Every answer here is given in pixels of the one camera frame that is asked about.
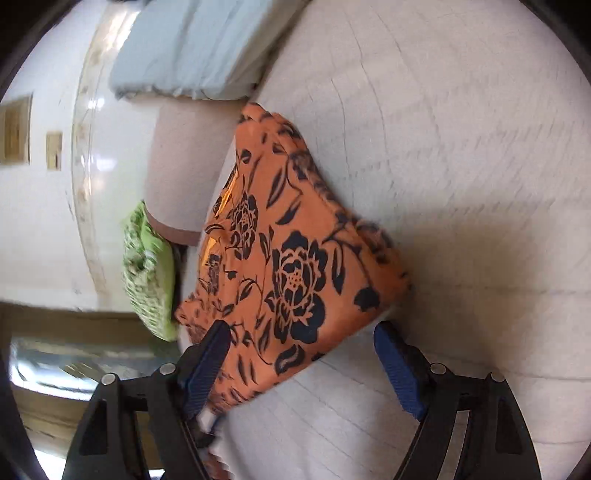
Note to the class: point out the white headboard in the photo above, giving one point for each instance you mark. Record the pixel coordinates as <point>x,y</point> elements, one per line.
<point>111,184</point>

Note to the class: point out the large yellow wall frame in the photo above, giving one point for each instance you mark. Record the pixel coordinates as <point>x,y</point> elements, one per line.
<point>14,129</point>

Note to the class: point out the green patterned pillow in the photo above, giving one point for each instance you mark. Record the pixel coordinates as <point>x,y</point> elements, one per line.
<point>150,277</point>

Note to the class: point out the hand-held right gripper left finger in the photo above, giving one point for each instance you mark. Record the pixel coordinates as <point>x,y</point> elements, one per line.
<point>207,364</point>

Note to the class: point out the grey-blue pillow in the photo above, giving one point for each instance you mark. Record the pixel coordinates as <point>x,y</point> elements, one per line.
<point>198,46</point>

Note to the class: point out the pink quilted bed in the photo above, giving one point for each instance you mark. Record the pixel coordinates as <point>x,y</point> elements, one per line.
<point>461,184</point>

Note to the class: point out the pink bolster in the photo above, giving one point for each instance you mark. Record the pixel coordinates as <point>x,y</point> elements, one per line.
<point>184,175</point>

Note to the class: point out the small yellow wall frame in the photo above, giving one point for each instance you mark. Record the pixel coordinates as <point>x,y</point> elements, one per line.
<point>54,151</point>

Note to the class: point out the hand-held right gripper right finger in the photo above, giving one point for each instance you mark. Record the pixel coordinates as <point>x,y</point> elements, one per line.
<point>399,369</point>

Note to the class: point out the orange floral blouse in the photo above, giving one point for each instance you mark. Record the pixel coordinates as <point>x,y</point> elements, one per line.
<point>295,258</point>

